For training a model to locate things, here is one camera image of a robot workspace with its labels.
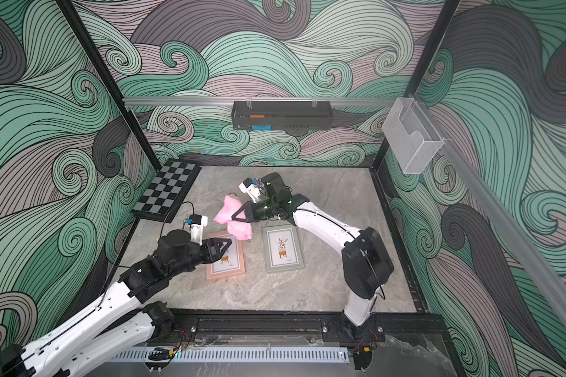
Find clear plastic wall holder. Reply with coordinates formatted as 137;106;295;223
382;97;444;175

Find pink cloth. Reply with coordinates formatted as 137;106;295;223
214;196;252;241

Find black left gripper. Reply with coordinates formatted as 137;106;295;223
167;238;231;280

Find black corner post right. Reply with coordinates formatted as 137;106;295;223
370;1;460;174

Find aluminium rail wall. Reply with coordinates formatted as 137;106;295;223
123;96;396;108
409;94;566;328

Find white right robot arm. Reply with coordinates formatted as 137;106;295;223
232;173;395;328

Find aluminium rail back wall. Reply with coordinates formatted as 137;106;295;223
123;96;396;108

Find black corner post left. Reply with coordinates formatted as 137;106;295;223
55;0;162;171

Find green picture frame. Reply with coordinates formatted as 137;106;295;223
263;225;305;273

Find black and grey chessboard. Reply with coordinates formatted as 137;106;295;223
131;159;201;223

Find pink picture frame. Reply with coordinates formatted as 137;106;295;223
206;231;245;281

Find white slotted cable duct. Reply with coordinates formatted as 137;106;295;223
111;346;350;364

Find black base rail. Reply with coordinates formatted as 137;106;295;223
171;309;447;343

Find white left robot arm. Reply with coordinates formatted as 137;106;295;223
0;230;232;376

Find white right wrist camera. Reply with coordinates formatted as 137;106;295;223
239;178;265;204

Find black wall tray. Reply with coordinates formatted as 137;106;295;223
231;101;333;132

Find black corner post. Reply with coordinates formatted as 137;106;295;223
370;1;460;174
55;0;162;171

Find aluminium rail right wall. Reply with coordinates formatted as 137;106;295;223
409;94;566;328

